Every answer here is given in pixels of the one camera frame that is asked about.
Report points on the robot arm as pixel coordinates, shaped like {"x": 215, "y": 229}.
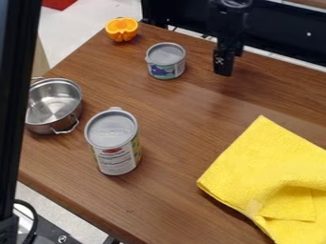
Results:
{"x": 236, "y": 3}

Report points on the orange toy pepper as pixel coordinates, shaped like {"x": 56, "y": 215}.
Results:
{"x": 121, "y": 29}

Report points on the short can with fish label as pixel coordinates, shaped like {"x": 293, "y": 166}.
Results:
{"x": 165, "y": 60}

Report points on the black metal post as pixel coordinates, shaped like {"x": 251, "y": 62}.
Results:
{"x": 15, "y": 105}

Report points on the yellow cloth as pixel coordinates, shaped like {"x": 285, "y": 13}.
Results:
{"x": 271, "y": 181}

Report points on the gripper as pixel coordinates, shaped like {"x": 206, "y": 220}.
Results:
{"x": 229, "y": 28}

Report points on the silver pot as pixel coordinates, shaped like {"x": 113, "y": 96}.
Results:
{"x": 53, "y": 105}

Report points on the tall can with white label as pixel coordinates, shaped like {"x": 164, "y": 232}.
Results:
{"x": 113, "y": 141}

